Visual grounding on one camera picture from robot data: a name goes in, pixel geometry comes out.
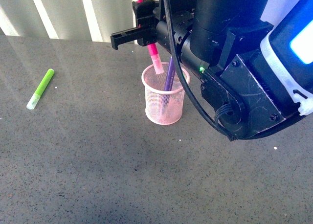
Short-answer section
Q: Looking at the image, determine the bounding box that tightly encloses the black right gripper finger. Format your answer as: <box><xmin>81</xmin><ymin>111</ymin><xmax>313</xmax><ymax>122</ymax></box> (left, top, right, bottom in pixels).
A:
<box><xmin>132</xmin><ymin>0</ymin><xmax>157</xmax><ymax>26</ymax></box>

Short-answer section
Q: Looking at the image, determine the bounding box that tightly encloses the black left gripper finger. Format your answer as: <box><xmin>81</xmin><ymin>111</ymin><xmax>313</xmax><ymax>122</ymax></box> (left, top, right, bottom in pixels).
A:
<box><xmin>111</xmin><ymin>27</ymin><xmax>152</xmax><ymax>49</ymax></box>

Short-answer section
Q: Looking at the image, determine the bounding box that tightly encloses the pink highlighter pen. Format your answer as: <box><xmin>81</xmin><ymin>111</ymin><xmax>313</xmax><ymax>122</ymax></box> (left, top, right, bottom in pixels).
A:
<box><xmin>136</xmin><ymin>0</ymin><xmax>164</xmax><ymax>75</ymax></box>

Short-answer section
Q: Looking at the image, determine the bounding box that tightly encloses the purple highlighter pen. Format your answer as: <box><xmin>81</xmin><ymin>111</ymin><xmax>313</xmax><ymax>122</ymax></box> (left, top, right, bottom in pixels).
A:
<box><xmin>160</xmin><ymin>57</ymin><xmax>176</xmax><ymax>115</ymax></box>

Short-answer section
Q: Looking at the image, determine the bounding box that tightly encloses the pink mesh cup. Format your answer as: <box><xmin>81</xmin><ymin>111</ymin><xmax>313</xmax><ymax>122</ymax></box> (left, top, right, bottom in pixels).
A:
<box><xmin>141</xmin><ymin>62</ymin><xmax>185</xmax><ymax>125</ymax></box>

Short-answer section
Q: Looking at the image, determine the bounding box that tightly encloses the green highlighter pen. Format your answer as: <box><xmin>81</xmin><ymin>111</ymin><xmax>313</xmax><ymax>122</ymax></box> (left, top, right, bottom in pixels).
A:
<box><xmin>26</xmin><ymin>68</ymin><xmax>55</xmax><ymax>110</ymax></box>

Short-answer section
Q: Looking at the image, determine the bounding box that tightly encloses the black cable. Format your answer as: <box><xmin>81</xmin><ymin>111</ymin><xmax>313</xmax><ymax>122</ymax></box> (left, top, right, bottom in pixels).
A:
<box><xmin>161</xmin><ymin>0</ymin><xmax>239</xmax><ymax>142</ymax></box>

